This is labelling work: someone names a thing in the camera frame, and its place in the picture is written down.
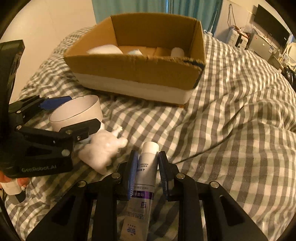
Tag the open cardboard box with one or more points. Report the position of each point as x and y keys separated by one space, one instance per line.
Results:
x=153 y=76

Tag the person's left hand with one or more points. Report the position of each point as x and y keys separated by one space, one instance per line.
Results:
x=13 y=186

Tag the black wall television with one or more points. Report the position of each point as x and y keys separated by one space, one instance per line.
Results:
x=273 y=27

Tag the white tube in box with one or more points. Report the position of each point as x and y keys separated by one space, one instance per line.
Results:
x=177 y=52

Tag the silver mini fridge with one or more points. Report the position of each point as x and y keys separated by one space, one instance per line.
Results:
x=260 y=46

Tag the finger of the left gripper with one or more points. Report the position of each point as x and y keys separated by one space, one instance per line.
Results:
x=46 y=103
x=69 y=132

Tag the teal window curtain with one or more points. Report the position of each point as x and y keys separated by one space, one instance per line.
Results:
x=207 y=11

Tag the grey checkered duvet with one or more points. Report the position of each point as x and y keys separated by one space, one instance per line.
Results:
x=238 y=128

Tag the white purple toothpaste tube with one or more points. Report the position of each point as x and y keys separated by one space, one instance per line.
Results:
x=137 y=215

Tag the blue white tissue pack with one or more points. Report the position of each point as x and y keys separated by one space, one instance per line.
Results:
x=135 y=52

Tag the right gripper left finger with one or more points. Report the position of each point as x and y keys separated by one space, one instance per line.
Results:
x=70 y=218

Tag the white tape roll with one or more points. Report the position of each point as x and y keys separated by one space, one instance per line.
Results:
x=75 y=111

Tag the black garbage bags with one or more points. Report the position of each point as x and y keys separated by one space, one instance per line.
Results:
x=290 y=76

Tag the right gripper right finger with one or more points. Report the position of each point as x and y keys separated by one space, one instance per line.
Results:
x=206 y=211

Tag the oval white vanity mirror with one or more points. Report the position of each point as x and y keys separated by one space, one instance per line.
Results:
x=289 y=54

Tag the white cloth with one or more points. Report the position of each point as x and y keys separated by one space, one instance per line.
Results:
x=105 y=49

